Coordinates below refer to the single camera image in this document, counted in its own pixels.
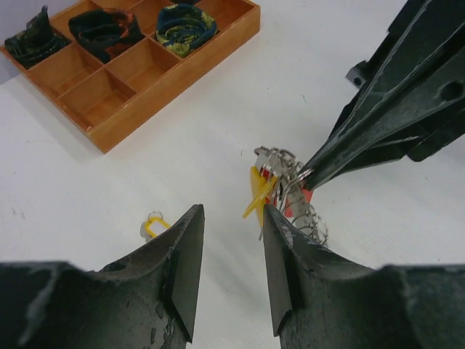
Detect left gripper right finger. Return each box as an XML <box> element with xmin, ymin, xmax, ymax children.
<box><xmin>262</xmin><ymin>205</ymin><xmax>464</xmax><ymax>348</ymax></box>

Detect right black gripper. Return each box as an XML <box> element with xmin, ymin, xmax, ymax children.
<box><xmin>304</xmin><ymin>1</ymin><xmax>464</xmax><ymax>189</ymax></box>

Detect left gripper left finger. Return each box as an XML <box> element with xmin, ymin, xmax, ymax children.
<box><xmin>1</xmin><ymin>204</ymin><xmax>205</xmax><ymax>348</ymax></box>

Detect metal keyring organizer yellow handle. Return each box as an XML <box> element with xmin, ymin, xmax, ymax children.
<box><xmin>243</xmin><ymin>146</ymin><xmax>328</xmax><ymax>246</ymax></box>

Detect key with solid yellow tag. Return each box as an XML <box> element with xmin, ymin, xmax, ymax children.
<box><xmin>242</xmin><ymin>164</ymin><xmax>279</xmax><ymax>228</ymax></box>

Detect key with yellow framed tag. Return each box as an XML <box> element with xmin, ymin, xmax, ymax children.
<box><xmin>140</xmin><ymin>211</ymin><xmax>171</xmax><ymax>242</ymax></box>

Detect red key tag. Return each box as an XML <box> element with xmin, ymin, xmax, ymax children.
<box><xmin>269</xmin><ymin>170</ymin><xmax>316</xmax><ymax>222</ymax></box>

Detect wooden compartment tray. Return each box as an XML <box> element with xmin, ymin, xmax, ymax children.
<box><xmin>1</xmin><ymin>1</ymin><xmax>261</xmax><ymax>153</ymax></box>

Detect rolled dark fabric green pattern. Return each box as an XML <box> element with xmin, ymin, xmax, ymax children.
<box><xmin>154</xmin><ymin>4</ymin><xmax>218</xmax><ymax>58</ymax></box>

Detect rolled dark fabric red pattern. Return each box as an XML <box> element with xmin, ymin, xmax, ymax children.
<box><xmin>68</xmin><ymin>8</ymin><xmax>145</xmax><ymax>64</ymax></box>

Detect rolled dark fabric far left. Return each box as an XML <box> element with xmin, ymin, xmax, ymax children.
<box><xmin>4</xmin><ymin>5</ymin><xmax>70</xmax><ymax>69</ymax></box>

